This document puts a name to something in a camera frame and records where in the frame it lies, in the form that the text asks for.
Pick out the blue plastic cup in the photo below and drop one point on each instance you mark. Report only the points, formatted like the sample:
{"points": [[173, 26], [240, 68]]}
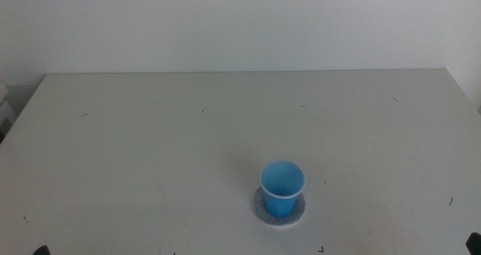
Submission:
{"points": [[282, 195]]}

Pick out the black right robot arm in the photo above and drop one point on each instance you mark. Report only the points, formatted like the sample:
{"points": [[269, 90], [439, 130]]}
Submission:
{"points": [[474, 244]]}

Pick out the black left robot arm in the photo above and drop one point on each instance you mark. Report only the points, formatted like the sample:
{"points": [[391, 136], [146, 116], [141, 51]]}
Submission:
{"points": [[41, 251]]}

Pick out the round grey cup mat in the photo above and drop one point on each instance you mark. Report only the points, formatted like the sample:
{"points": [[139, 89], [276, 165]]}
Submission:
{"points": [[297, 213]]}

